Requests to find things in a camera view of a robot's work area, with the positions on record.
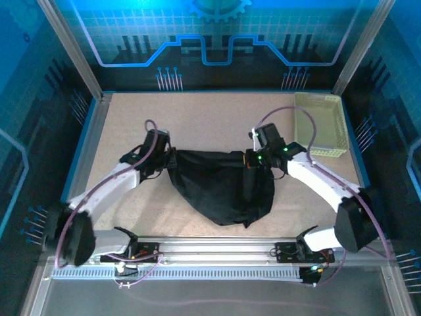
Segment black t-shirt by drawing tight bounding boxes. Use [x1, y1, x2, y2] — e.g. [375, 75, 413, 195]
[166, 149, 276, 228]

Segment pale green plastic basket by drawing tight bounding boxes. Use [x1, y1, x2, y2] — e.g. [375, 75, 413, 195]
[293, 92, 349, 157]

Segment black controller board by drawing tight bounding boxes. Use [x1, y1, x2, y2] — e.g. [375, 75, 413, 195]
[301, 265, 330, 286]

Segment grey metal base tray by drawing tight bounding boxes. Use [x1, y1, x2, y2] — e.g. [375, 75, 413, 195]
[21, 256, 417, 316]

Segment purple cable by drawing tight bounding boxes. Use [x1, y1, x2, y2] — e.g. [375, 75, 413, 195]
[54, 118, 164, 290]
[252, 105, 394, 289]

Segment aluminium side rail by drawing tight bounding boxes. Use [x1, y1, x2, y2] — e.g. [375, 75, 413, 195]
[64, 93, 111, 207]

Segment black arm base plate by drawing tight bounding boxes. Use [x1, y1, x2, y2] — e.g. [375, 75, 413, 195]
[274, 242, 335, 264]
[100, 242, 161, 264]

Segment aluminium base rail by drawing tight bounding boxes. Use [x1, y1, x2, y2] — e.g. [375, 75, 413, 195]
[95, 235, 395, 266]

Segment slotted grey cable duct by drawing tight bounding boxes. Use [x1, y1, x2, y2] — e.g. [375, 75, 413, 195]
[52, 268, 303, 280]

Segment aluminium frame post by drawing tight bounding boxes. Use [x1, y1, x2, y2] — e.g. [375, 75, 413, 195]
[36, 0, 105, 101]
[332, 0, 397, 97]

